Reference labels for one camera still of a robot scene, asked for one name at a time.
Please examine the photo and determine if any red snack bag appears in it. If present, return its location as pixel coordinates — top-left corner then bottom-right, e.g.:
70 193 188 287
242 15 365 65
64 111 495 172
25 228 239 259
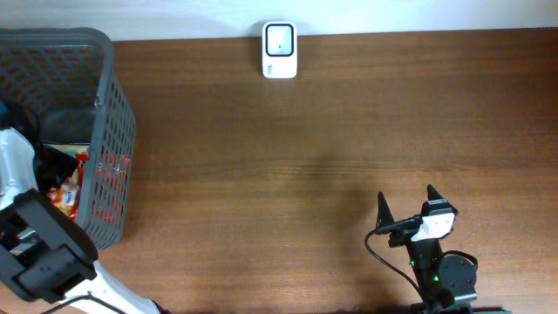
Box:
76 153 89 186

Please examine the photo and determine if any orange tissue pack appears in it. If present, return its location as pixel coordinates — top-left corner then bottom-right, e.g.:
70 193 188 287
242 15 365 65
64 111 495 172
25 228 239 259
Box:
47 183 79 220

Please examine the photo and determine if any yellow wet wipes pack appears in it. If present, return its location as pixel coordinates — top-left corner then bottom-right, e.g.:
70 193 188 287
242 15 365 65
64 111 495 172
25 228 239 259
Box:
51 144 90 158

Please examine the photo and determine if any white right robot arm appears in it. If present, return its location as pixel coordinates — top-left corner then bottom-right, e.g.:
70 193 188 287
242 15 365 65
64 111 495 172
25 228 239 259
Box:
368 185 479 313

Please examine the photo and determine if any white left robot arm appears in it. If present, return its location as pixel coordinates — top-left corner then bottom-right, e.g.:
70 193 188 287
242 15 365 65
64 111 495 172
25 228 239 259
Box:
1 101 164 314

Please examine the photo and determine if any white barcode scanner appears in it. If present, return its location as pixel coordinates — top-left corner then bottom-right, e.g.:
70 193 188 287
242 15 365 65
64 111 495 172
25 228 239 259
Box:
262 21 298 79

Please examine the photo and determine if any grey plastic basket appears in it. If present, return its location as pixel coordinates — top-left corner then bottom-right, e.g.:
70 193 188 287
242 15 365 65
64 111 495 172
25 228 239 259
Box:
1 28 137 250

